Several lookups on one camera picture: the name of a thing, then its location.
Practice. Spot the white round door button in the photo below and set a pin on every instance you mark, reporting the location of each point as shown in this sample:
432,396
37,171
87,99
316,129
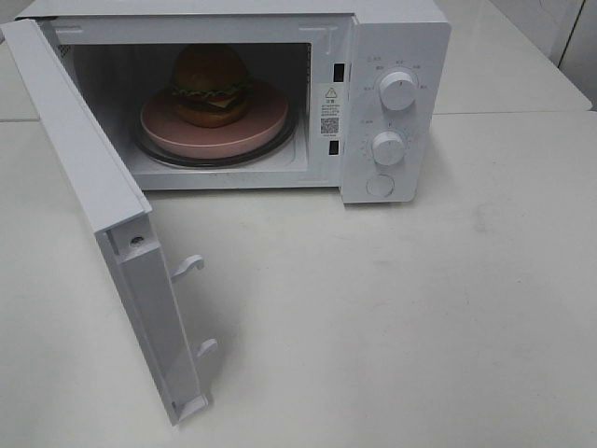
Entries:
380,185

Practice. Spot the white microwave door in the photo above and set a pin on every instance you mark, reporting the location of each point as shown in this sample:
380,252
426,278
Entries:
118,214

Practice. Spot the burger with lettuce and cheese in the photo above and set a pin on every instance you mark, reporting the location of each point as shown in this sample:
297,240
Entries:
210,84

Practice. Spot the pink round plate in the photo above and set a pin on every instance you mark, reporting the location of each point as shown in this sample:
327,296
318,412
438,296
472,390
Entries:
232,128

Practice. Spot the glass microwave turntable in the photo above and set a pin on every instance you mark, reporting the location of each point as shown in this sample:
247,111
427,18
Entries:
158,154

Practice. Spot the white lower microwave knob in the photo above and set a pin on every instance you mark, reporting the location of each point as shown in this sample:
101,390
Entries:
388,148

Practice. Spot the white microwave knob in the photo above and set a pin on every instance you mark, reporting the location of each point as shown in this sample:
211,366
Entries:
397,89
388,148

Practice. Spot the white warning label sticker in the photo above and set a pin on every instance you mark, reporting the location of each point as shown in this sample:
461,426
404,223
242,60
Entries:
330,109

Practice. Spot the white microwave oven body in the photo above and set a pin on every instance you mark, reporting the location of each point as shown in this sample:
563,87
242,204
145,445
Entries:
120,54

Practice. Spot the white upper microwave knob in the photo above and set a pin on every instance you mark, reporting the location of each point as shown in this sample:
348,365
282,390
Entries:
397,89

